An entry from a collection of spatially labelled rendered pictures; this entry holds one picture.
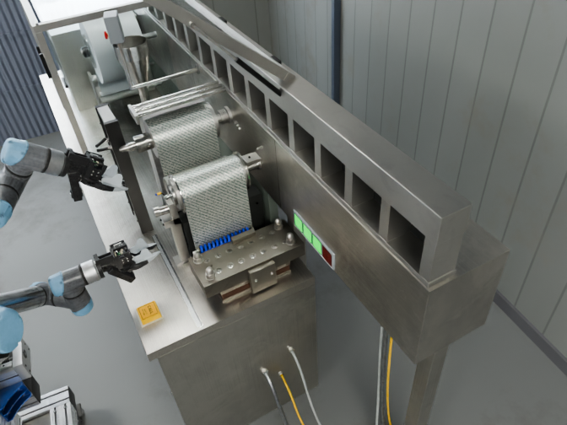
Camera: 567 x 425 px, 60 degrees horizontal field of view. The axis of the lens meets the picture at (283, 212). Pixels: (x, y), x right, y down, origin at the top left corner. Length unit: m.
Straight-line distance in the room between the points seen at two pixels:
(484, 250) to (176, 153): 1.15
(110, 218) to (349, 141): 1.38
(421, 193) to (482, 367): 1.86
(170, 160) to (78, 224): 2.01
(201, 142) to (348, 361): 1.43
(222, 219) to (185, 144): 0.31
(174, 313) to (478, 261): 1.08
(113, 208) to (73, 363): 1.02
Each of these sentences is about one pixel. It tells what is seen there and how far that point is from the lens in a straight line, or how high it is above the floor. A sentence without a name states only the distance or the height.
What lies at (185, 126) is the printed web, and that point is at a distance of 1.89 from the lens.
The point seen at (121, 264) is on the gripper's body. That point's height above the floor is 1.12.
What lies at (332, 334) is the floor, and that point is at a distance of 2.83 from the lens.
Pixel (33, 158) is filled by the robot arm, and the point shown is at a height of 1.58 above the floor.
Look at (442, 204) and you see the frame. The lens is 1.06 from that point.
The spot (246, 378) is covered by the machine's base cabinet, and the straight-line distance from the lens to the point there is 2.17.
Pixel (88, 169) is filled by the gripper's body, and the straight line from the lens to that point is 1.59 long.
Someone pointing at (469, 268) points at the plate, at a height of 1.44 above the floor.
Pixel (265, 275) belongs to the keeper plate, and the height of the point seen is 0.98.
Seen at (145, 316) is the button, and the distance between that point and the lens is 1.86.
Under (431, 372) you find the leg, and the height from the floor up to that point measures 0.86.
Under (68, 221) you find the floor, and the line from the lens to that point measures 3.92.
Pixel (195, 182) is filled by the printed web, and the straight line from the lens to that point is 1.73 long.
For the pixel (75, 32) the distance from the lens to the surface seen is 2.51.
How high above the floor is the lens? 2.33
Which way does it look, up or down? 41 degrees down
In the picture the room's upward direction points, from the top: 5 degrees counter-clockwise
